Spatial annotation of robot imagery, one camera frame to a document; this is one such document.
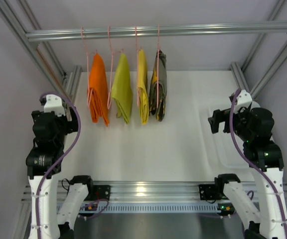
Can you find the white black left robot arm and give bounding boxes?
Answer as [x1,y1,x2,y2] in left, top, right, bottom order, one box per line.
[26,93,94,239]

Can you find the white plastic basket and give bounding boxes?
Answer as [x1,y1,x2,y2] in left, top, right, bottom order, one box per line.
[208,101,249,169]

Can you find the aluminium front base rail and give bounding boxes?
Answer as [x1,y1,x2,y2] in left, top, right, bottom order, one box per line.
[21,181,287,203]

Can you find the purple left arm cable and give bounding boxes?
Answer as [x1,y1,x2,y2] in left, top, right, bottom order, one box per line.
[31,92,109,239]

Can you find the grey slotted cable duct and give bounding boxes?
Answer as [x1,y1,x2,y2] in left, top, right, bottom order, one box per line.
[56,204,221,214]

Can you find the aluminium right frame post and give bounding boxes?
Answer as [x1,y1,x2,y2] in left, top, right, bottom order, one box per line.
[229,0,287,100]

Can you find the yellow trousers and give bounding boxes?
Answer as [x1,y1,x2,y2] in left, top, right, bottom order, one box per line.
[137,49,149,124]

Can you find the aluminium hanging rail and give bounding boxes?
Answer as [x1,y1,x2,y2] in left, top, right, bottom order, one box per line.
[25,20,287,42]

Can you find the aluminium left frame post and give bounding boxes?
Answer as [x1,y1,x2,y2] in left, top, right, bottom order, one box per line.
[0,0,82,102]

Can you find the orange trousers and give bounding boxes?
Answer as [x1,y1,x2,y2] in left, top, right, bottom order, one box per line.
[87,53,109,127]

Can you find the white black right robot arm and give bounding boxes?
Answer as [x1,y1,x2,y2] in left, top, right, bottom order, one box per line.
[208,89,287,239]

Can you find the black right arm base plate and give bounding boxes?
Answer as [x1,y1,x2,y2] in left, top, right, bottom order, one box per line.
[198,184,221,204]

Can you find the aluminium frame post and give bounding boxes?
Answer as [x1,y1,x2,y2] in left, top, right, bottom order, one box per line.
[229,0,287,100]
[0,0,82,102]

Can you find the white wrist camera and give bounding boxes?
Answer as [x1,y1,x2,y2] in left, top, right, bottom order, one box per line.
[234,90,253,111]
[40,93,66,117]

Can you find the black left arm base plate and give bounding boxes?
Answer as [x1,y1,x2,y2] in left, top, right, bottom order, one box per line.
[89,185,111,201]

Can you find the camouflage trousers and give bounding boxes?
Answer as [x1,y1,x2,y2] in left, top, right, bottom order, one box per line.
[148,50,167,121]

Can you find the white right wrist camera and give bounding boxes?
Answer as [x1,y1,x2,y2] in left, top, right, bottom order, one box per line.
[234,90,253,111]

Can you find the olive green trousers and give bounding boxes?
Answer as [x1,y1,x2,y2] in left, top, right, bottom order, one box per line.
[111,53,133,124]

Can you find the pink wire hanger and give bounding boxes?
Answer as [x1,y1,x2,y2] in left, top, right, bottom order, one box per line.
[156,24,160,109]
[107,26,124,109]
[80,27,93,110]
[135,26,144,109]

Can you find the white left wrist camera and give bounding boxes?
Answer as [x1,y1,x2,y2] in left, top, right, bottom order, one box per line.
[40,93,66,117]

